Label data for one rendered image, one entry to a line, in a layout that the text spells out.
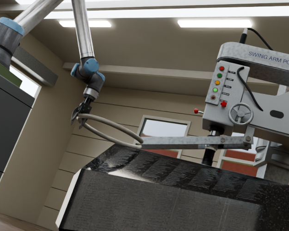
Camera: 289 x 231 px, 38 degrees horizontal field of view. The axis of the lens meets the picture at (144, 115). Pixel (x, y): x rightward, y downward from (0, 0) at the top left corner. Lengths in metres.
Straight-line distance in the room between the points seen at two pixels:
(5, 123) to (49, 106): 8.69
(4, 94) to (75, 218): 0.75
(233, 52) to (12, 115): 1.43
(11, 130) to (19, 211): 8.69
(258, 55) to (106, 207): 1.35
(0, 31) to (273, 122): 1.64
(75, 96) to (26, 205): 3.09
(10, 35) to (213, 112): 1.26
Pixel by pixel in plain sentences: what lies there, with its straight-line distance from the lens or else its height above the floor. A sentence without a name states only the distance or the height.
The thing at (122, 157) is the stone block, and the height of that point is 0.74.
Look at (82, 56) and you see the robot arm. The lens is 2.61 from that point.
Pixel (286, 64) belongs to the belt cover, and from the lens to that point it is 2.82.
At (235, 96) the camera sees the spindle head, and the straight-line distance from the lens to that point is 2.69.
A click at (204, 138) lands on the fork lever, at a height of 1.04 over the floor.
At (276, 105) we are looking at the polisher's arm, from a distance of 2.71.
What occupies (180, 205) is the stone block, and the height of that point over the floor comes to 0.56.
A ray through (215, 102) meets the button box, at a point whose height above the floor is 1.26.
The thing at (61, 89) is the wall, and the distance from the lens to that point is 11.14.
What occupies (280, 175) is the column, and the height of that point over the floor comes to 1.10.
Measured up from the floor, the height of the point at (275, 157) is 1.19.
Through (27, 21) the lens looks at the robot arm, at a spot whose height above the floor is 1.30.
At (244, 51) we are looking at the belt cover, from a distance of 2.83.
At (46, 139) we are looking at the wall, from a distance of 10.97.
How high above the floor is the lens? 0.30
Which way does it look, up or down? 17 degrees up
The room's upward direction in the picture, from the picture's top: 19 degrees clockwise
